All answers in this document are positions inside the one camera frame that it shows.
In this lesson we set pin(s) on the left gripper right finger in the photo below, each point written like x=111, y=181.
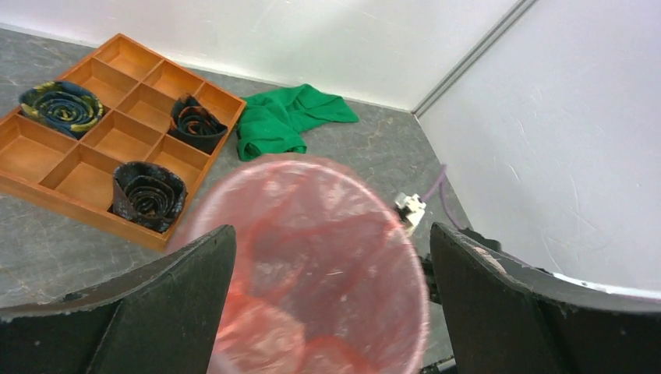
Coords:
x=546, y=322

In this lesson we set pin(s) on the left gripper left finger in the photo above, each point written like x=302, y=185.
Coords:
x=159, y=318

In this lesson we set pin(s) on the red plastic trash bag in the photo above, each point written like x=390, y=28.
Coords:
x=320, y=268

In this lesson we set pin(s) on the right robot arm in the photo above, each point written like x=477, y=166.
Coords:
x=456, y=281

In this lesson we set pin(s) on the black rolled bag lower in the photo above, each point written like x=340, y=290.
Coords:
x=148, y=194

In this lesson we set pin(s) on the black rolled bag upper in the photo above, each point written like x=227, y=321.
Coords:
x=193, y=124

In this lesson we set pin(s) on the green cloth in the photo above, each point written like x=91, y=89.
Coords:
x=274, y=121

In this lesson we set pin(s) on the orange compartment tray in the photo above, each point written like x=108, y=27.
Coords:
x=73, y=177

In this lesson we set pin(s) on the black green rolled bag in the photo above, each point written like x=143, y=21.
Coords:
x=62, y=106

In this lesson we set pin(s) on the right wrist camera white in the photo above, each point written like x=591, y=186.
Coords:
x=410, y=209

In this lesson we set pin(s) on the right aluminium frame post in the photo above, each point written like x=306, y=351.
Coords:
x=486, y=42

